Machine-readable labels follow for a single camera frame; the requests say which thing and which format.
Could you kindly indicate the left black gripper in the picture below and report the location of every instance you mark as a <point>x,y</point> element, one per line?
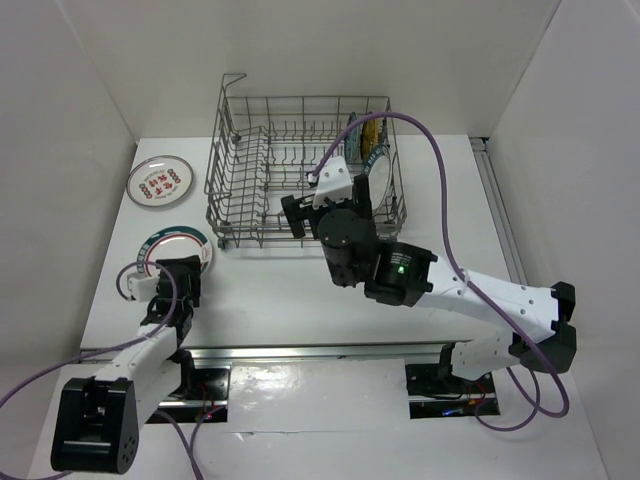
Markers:
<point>194,276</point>

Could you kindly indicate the white plate red green rim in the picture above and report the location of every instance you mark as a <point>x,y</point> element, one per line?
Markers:
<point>174,243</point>

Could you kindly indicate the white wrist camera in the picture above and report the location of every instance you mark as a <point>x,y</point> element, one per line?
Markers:
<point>333,183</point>
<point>140,287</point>

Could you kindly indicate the dark green rimmed plate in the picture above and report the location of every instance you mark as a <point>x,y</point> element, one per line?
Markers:
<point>377,167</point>

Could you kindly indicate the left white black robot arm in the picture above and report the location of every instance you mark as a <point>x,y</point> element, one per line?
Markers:
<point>100,417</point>

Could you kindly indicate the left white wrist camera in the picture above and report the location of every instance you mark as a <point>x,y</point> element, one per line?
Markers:
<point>140,287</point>

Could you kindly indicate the small white plate red characters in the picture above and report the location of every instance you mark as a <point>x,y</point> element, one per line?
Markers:
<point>160,181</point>

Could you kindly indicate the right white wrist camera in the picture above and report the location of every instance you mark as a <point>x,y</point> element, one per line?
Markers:
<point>333,183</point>

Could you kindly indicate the white cover panel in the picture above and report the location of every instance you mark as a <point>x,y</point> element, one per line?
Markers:
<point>317,396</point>

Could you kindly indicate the aluminium rail right side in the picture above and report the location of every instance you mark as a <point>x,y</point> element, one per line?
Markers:
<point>515,268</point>

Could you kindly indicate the aluminium mounting rail front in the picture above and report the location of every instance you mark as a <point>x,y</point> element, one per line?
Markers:
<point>410,352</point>

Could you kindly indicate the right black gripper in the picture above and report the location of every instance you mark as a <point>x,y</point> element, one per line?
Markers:
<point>298,210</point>

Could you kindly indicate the blue white patterned plate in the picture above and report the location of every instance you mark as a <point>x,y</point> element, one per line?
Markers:
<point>352,141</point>

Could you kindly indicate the yellow patterned small plate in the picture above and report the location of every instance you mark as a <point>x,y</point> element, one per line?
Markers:
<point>370,136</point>

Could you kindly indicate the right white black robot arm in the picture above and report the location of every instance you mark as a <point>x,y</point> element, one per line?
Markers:
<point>533,324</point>

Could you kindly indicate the grey wire dish rack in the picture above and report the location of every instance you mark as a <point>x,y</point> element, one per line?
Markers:
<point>262,148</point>

